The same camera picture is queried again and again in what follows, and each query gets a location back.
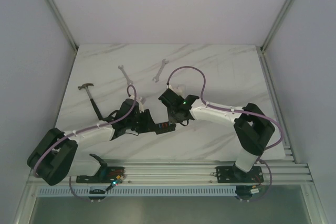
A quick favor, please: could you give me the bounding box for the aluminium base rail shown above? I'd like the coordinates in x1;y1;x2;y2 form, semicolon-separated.
27;158;314;187

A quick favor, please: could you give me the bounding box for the small claw hammer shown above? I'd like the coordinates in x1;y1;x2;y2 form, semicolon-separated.
78;83;103;120

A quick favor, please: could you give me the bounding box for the aluminium frame post left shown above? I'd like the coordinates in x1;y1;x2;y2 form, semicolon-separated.
46;0;79;53

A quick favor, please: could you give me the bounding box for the silver open-end wrench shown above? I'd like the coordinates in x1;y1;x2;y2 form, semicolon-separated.
152;59;169;83
118;65;133;85

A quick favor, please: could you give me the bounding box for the silver open-end wrench left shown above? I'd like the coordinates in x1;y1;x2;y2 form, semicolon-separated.
118;65;133;85

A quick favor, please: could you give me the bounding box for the aluminium frame rail right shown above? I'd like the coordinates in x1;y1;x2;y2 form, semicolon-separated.
260;0;295;54

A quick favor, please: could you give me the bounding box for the silver open-end wrench right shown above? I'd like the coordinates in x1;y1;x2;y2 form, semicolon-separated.
152;59;169;83

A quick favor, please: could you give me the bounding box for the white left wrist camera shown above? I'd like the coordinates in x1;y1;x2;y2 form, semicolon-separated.
137;97;146;112

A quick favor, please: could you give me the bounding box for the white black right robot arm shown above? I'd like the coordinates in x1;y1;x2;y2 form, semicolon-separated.
159;89;275;183

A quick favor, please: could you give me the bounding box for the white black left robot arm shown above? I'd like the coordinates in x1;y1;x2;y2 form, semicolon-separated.
27;99;157;186

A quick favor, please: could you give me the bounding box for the slotted grey cable duct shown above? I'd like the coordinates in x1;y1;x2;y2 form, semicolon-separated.
36;187;238;197

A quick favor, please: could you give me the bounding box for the black fuse box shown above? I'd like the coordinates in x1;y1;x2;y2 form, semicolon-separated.
154;122;176;135

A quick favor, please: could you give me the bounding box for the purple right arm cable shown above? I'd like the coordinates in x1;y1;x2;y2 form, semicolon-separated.
166;66;284;204

